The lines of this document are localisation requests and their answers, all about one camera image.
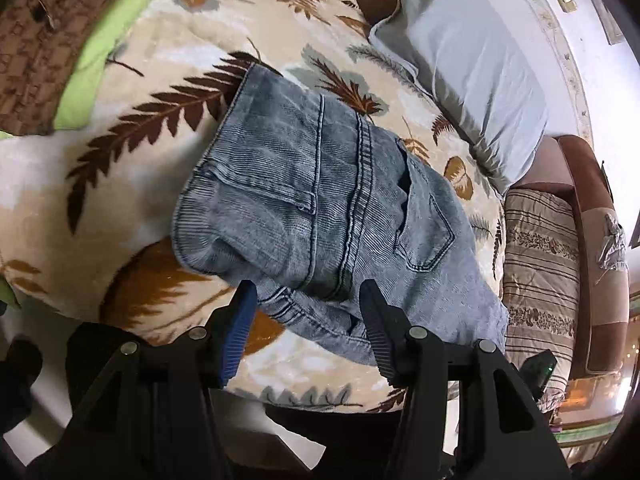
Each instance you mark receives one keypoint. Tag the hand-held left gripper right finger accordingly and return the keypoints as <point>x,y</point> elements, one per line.
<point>376,332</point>

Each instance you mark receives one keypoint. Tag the dark cloth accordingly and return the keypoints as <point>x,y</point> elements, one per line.
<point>17,385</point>

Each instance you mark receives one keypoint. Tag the pale blue pillow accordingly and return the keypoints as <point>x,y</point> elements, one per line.
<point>465,70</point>

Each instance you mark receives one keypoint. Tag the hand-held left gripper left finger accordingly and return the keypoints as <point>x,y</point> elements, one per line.
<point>239,332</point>

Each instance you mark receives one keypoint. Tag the brown patterned cloth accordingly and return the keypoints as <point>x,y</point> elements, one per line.
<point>35,35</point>

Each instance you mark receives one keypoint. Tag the striped patterned pillow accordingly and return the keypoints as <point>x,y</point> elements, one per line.
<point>542,280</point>

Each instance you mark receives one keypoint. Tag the blue denim pants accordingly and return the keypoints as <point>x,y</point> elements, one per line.
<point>320,210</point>

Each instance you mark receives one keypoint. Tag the green bed sheet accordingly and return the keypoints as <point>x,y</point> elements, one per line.
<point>95,55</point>

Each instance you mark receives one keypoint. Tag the leaf print blanket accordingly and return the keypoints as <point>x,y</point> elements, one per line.
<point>165,125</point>

